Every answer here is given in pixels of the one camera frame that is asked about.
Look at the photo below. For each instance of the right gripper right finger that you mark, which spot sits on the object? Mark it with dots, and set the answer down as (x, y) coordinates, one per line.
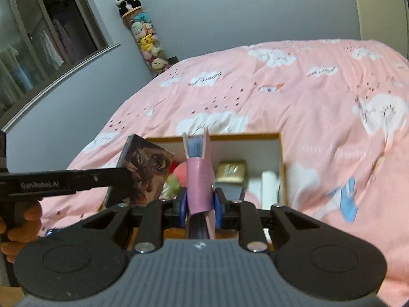
(243, 217)

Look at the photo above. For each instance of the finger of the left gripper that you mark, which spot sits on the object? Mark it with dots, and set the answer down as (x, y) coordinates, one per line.
(112, 177)

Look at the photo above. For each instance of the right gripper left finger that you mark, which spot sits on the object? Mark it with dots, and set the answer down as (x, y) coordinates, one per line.
(158, 216)

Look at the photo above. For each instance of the illustrated card box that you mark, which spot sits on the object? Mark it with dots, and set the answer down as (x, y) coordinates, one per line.
(149, 165)

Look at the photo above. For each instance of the white rectangular case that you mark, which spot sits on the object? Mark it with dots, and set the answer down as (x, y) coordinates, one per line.
(270, 186)

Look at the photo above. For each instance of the gold square box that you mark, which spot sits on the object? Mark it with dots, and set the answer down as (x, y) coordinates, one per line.
(231, 171)

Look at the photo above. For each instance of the pink wallet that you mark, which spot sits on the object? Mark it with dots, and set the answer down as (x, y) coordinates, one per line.
(200, 180)

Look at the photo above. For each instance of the dark grey small box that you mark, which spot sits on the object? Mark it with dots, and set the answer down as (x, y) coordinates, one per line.
(228, 192)

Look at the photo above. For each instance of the person's left hand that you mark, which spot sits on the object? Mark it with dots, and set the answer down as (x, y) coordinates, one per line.
(19, 237)

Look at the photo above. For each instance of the orange cardboard box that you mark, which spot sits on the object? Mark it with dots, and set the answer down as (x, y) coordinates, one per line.
(246, 167)

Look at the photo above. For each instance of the pink printed bed quilt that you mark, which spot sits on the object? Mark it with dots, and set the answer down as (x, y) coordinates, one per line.
(340, 107)

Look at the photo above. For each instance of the hanging plush toy stack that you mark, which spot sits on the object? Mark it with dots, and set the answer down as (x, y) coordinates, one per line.
(137, 21)

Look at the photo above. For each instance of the window with dark frame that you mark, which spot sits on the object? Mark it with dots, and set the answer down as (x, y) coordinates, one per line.
(42, 43)

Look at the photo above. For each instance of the cream door with handle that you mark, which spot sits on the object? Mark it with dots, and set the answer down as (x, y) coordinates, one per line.
(385, 21)

